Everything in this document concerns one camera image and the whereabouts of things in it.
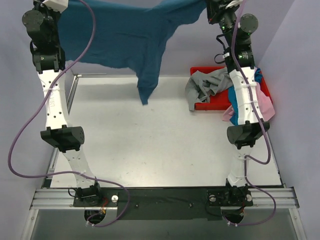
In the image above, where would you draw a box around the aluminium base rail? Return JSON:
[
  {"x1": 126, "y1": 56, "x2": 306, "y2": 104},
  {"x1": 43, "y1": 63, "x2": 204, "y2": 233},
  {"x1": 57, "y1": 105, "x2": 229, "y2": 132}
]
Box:
[{"x1": 30, "y1": 187, "x2": 299, "y2": 210}]

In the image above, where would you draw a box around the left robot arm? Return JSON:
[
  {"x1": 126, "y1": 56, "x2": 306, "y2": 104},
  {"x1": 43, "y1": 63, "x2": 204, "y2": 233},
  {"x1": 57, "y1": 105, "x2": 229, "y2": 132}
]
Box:
[{"x1": 22, "y1": 0, "x2": 103, "y2": 206}]

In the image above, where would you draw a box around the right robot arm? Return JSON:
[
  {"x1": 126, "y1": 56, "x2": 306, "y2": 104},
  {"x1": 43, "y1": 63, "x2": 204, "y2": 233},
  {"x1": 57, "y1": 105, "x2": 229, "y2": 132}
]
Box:
[{"x1": 206, "y1": 0, "x2": 270, "y2": 205}]

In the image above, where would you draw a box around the bright turquoise t shirt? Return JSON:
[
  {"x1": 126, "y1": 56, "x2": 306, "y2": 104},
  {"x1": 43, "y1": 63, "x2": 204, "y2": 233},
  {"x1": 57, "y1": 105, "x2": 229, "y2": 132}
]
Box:
[{"x1": 228, "y1": 67, "x2": 263, "y2": 125}]

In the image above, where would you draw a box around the red plastic bin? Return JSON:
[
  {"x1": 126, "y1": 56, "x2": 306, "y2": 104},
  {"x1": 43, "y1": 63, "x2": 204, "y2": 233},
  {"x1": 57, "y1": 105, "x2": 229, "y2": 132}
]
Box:
[{"x1": 190, "y1": 66, "x2": 273, "y2": 111}]

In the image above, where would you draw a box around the dark teal t shirt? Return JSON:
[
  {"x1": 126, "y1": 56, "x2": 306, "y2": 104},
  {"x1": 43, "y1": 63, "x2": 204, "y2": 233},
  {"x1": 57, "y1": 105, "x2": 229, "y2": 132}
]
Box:
[{"x1": 58, "y1": 0, "x2": 206, "y2": 105}]

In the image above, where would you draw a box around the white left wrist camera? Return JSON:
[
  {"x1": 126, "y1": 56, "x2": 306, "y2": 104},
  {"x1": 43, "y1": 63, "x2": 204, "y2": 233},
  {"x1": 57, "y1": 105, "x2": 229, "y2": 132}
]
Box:
[{"x1": 42, "y1": 0, "x2": 69, "y2": 13}]

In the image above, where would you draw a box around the grey t shirt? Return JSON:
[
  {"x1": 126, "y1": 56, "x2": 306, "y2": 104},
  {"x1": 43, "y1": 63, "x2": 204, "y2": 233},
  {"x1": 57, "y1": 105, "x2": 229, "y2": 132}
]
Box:
[{"x1": 184, "y1": 67, "x2": 233, "y2": 112}]

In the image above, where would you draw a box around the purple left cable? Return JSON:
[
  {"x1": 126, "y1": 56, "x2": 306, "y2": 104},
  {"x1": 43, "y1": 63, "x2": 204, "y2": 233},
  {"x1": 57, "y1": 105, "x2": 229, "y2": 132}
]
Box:
[{"x1": 8, "y1": 0, "x2": 133, "y2": 228}]

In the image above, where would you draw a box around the pink t shirt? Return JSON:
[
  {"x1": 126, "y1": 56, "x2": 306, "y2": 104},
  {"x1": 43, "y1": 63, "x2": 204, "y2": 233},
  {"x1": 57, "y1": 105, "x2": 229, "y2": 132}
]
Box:
[{"x1": 222, "y1": 68, "x2": 275, "y2": 125}]

